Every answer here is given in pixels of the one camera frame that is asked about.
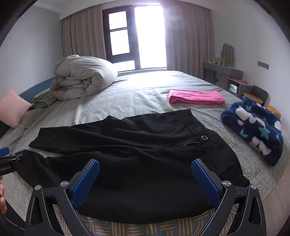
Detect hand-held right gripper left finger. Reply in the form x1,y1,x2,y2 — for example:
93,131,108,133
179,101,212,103
24,159,100,236

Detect dark-framed window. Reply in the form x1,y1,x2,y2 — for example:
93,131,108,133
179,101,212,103
102,5,167,73

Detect black pants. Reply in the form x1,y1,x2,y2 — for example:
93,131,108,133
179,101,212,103
17,109,251,225

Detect wavy-edged table mirror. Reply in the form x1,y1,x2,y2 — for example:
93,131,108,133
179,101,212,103
221,44,235,60

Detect grey dressing table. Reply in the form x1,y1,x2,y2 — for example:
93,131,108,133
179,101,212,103
203,62,252,99

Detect wooden stool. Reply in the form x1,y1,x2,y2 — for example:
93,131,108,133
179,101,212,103
265,105,282,119

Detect folded grey-green duvet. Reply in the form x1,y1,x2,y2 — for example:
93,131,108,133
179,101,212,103
50,54,118,101

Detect navy star-print fleece blanket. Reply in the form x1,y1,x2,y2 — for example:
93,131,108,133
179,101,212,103
220,96,284,166

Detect beige curtain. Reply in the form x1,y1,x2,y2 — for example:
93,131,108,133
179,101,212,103
162,0,214,79
62,5,107,60

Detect bed with patterned bedspread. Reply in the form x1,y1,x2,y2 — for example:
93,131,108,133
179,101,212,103
0,70,290,236

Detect pink pillow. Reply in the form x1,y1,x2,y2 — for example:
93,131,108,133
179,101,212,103
0,89,32,128

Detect olive crumpled cloth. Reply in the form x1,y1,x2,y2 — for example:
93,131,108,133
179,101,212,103
32,91,57,110

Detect pink folded garment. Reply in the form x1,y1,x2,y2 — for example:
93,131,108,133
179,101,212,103
168,89,225,105

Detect person's left hand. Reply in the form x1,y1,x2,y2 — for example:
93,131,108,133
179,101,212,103
0,182,8,214

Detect dark chair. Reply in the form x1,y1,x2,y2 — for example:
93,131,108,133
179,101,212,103
243,85,270,107

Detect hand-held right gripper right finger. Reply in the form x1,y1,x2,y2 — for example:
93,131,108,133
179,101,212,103
191,158,267,236

